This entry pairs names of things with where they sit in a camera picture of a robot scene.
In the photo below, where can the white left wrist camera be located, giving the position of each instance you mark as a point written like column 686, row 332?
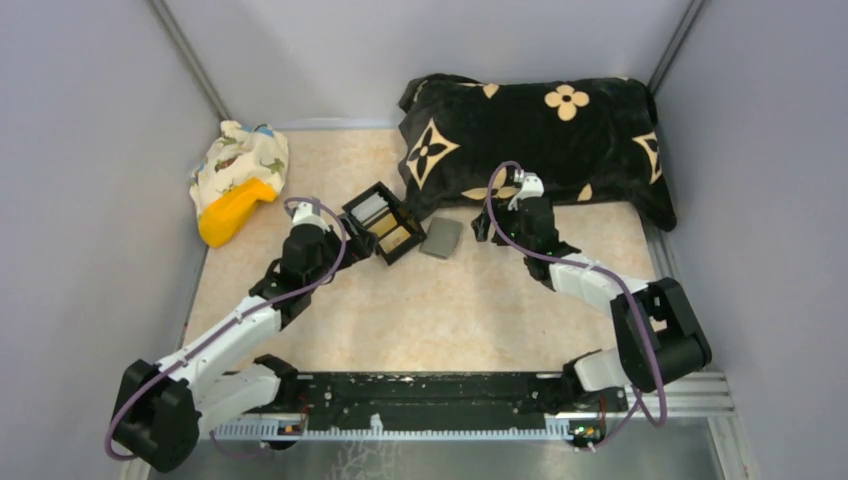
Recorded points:
column 306, row 213

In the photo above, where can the grey card holder wallet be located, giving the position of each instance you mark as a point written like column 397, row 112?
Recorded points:
column 442, row 237

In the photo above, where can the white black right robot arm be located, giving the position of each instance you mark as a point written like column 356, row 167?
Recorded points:
column 658, row 337

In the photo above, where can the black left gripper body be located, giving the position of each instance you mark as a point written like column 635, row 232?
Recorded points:
column 332, row 246

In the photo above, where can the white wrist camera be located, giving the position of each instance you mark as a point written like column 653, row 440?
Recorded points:
column 529, row 186
column 306, row 213

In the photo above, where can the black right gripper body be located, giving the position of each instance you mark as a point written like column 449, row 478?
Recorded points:
column 510, row 219

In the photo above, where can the black compartment tray box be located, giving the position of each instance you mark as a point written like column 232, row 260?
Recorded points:
column 379, row 212

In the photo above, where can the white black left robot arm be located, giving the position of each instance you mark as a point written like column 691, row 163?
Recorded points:
column 164, row 408

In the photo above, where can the yellow cloth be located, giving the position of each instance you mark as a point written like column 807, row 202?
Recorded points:
column 225, row 217

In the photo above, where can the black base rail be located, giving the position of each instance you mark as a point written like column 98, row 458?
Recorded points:
column 428, row 401

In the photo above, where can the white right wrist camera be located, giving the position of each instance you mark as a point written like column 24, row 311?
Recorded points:
column 529, row 186

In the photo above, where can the dinosaur print cloth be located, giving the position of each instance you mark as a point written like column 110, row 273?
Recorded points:
column 238, row 155

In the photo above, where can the black floral pillow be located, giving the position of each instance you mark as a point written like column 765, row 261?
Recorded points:
column 589, row 140

